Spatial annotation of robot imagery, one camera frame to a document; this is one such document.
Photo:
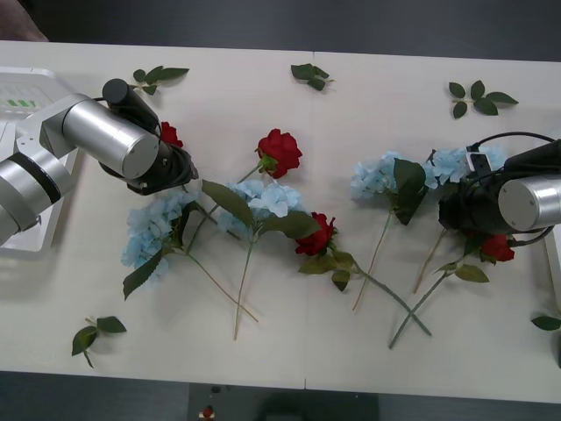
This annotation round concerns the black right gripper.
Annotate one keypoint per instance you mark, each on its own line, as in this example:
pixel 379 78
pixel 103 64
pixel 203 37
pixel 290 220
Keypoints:
pixel 466 210

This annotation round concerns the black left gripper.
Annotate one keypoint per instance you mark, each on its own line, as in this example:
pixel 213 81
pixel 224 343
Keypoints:
pixel 184 169

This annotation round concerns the red rose with green stem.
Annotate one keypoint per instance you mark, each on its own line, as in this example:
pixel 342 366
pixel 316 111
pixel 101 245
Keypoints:
pixel 170 133
pixel 280 151

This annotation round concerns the red rose with leafy stem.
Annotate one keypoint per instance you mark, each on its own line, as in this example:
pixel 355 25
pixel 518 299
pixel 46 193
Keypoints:
pixel 315 237
pixel 497 249

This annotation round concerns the pale blue flower with leaves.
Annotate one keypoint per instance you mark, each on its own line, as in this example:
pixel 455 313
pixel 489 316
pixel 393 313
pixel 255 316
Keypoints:
pixel 149 228
pixel 372 180
pixel 271 199

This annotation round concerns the silver and black left arm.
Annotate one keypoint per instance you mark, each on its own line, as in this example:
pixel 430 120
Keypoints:
pixel 109 131

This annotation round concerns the silver and black right arm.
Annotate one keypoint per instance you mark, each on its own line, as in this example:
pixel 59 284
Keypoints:
pixel 534 201

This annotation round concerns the loose green leaf twig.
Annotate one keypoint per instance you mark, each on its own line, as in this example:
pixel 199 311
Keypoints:
pixel 109 324
pixel 485 105
pixel 158 75
pixel 307 71

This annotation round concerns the loose green leaf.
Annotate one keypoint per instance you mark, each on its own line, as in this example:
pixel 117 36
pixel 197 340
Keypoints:
pixel 547 323

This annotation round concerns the shallow white box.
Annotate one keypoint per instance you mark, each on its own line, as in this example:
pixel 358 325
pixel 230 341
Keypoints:
pixel 44 239

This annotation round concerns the pale grey right wrist camera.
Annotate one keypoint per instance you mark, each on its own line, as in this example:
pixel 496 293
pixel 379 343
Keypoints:
pixel 477 162

